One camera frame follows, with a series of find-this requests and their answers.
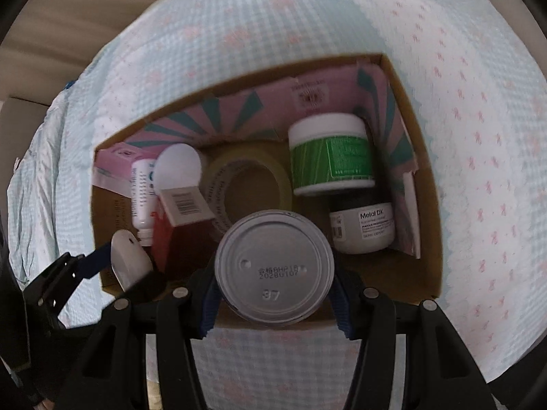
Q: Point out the yellow tape roll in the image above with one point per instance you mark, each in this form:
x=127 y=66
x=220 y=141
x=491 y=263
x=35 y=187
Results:
x=277 y=171

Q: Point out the white earbud case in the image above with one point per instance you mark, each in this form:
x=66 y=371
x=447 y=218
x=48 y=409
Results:
x=128 y=260

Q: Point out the small white bottle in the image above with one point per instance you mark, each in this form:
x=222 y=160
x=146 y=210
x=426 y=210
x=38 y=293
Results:
x=141 y=196

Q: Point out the brown cardboard box pink print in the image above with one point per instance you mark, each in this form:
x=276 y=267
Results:
x=427 y=222

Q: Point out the crumpled light blue quilt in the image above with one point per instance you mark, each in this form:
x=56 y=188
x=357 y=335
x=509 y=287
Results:
x=30 y=158

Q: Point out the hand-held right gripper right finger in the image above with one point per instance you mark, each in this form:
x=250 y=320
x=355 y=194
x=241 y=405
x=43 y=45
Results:
x=344 y=307

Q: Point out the beige curtain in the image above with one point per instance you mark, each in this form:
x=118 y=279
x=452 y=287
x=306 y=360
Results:
x=64 y=17

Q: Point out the white jar black lid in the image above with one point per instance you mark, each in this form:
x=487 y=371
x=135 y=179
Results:
x=363 y=228

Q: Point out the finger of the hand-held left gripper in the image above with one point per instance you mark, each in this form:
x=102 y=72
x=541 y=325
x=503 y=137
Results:
x=147 y=284
x=94 y=261

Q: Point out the red rectangular box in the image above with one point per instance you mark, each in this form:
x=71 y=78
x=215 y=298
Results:
x=171 y=239

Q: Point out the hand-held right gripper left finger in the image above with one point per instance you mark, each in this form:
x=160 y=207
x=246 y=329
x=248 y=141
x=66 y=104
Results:
x=209 y=303

